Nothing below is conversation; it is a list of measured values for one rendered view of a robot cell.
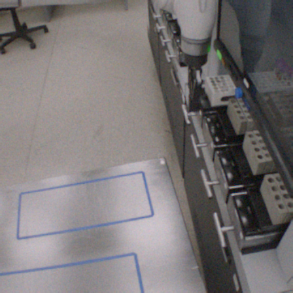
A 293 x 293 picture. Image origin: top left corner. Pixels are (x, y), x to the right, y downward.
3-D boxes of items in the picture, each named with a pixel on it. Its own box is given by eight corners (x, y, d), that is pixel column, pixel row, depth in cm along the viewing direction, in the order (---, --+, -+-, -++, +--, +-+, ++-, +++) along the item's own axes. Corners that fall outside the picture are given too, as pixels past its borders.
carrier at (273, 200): (281, 226, 71) (288, 212, 67) (273, 227, 71) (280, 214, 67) (267, 188, 80) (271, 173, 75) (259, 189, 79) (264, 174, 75)
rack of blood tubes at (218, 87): (280, 84, 113) (283, 70, 108) (291, 101, 106) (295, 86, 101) (204, 91, 112) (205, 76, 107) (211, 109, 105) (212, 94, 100)
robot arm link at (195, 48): (207, 26, 93) (206, 43, 97) (178, 27, 93) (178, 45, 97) (216, 39, 87) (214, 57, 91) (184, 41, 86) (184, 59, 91)
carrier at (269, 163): (269, 175, 82) (274, 160, 78) (261, 176, 82) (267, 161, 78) (255, 144, 90) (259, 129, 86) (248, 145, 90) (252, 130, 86)
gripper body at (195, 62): (211, 56, 91) (209, 82, 98) (204, 42, 97) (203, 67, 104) (186, 58, 91) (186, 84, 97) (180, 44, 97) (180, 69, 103)
